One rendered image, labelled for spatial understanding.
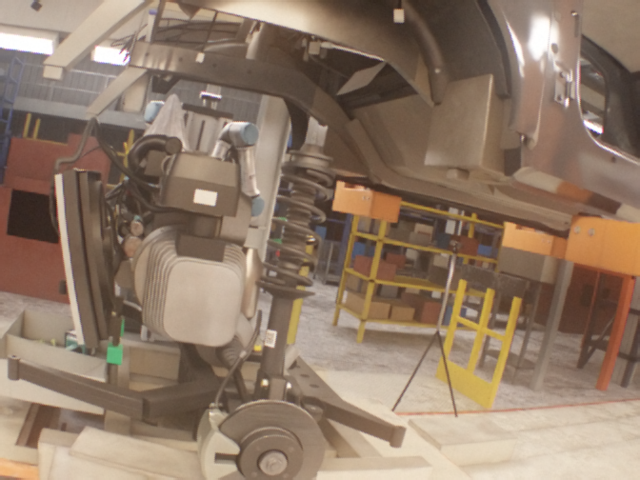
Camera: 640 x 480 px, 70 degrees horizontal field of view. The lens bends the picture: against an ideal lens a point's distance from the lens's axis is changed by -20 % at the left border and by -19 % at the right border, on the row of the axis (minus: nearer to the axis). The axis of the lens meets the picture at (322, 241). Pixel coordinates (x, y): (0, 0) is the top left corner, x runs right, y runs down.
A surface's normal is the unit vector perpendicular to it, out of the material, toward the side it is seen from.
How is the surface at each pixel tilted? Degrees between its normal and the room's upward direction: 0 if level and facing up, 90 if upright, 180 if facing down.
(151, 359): 90
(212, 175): 79
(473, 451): 90
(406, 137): 103
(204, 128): 90
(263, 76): 90
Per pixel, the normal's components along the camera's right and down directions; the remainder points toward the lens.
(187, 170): 0.36, -0.07
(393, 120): 0.15, 0.32
